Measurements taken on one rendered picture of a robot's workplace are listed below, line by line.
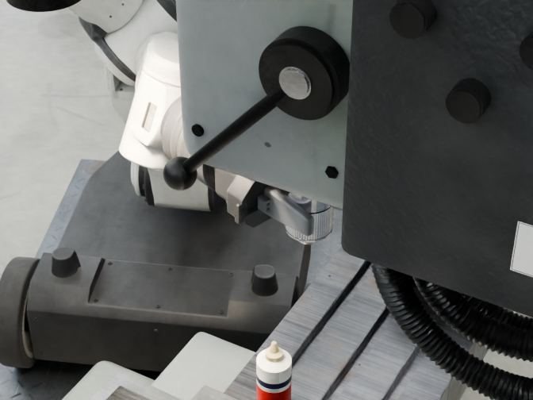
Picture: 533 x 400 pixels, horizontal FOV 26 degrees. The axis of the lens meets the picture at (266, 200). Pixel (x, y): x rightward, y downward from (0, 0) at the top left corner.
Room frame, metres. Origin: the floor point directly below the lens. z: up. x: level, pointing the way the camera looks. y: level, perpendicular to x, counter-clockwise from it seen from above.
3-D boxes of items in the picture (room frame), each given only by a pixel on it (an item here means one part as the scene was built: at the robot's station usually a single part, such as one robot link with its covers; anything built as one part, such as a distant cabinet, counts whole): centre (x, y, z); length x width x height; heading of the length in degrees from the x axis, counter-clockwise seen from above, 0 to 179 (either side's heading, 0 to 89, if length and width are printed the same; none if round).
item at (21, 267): (1.56, 0.44, 0.50); 0.20 x 0.05 x 0.20; 172
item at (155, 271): (1.76, 0.14, 0.59); 0.64 x 0.52 x 0.33; 172
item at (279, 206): (0.88, -0.02, 1.24); 0.06 x 0.02 x 0.03; 42
